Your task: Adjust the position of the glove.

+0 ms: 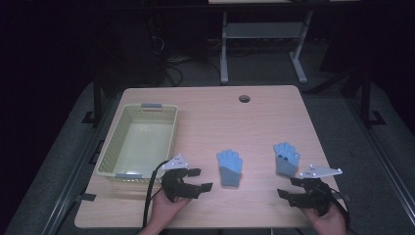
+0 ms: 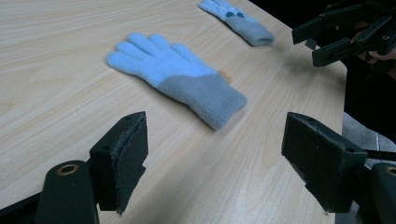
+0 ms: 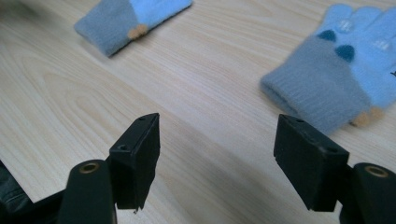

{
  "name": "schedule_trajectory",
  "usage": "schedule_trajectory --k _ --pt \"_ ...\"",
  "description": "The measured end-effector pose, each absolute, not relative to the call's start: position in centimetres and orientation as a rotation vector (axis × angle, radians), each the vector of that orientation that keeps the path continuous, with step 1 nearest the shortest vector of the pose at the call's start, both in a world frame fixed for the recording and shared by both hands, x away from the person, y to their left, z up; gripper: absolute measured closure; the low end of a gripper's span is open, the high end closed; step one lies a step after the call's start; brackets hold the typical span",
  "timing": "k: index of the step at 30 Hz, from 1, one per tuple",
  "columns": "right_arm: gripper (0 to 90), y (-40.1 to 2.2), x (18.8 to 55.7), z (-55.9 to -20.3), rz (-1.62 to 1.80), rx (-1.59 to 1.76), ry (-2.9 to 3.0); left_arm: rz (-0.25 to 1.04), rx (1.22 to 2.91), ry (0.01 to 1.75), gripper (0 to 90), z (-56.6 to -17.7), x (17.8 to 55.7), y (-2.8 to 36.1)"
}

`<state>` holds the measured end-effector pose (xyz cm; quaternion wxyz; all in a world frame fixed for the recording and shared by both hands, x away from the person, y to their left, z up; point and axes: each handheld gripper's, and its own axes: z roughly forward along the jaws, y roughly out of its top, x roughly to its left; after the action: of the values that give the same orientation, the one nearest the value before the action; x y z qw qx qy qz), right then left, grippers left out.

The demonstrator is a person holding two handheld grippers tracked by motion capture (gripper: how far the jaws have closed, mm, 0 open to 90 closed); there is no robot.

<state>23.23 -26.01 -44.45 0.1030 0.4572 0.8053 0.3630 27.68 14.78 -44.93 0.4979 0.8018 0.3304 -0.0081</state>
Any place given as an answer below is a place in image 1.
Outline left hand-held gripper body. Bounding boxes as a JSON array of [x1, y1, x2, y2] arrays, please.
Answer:
[[161, 153, 202, 202]]

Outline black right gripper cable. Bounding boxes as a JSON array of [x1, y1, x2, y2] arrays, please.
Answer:
[[326, 186, 352, 229]]

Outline person's left hand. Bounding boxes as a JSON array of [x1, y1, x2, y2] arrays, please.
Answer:
[[148, 190, 192, 230]]

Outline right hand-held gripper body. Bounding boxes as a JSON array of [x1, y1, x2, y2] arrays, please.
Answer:
[[288, 164, 344, 216]]

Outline pale yellow perforated plastic basket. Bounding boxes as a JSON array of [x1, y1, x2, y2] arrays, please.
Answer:
[[95, 103, 179, 184]]

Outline white metal desk frame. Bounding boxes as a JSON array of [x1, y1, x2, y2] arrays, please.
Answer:
[[219, 9, 314, 85]]

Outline person's right hand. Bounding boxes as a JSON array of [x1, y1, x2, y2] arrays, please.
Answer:
[[300, 203, 347, 235]]

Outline blue knit glove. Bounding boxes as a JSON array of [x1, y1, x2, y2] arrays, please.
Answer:
[[215, 149, 244, 188], [273, 141, 301, 178]]

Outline loose cables on floor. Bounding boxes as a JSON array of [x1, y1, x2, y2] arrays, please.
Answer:
[[161, 56, 194, 88]]

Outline black table edge clamp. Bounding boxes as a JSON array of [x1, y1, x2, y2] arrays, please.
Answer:
[[75, 192, 98, 203]]

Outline black metal stand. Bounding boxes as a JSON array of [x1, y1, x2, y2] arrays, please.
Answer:
[[81, 70, 104, 125], [358, 70, 387, 127]]

